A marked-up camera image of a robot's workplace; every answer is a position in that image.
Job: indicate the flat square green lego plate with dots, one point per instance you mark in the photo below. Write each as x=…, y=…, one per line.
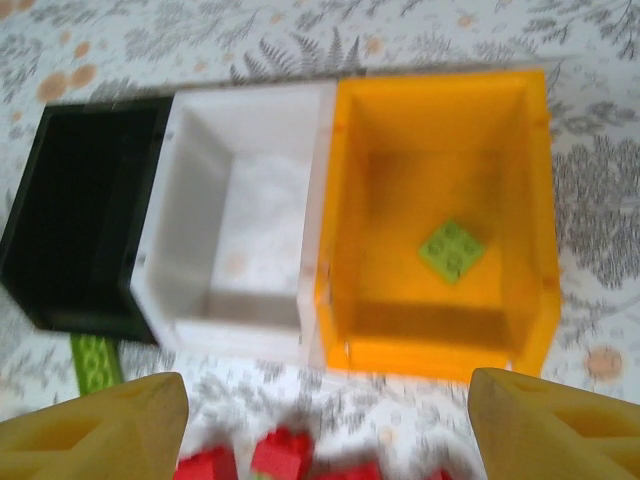
x=452, y=250

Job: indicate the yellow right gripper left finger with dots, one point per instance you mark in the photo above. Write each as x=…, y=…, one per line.
x=100, y=440

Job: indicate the long green lego brick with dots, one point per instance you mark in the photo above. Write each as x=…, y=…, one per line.
x=95, y=360

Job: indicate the yellow plastic bin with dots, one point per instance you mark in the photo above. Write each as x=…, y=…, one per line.
x=425, y=175

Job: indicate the black plastic bin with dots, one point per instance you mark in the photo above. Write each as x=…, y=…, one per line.
x=75, y=200

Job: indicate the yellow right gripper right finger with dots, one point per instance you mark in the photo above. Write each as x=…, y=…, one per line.
x=550, y=440

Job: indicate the floral patterned table cover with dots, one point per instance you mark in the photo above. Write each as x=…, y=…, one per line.
x=300, y=30

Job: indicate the white plastic bin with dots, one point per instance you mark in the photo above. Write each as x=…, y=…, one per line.
x=260, y=225

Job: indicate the red lego brick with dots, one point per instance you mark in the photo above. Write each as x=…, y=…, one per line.
x=350, y=472
x=442, y=475
x=207, y=465
x=282, y=450

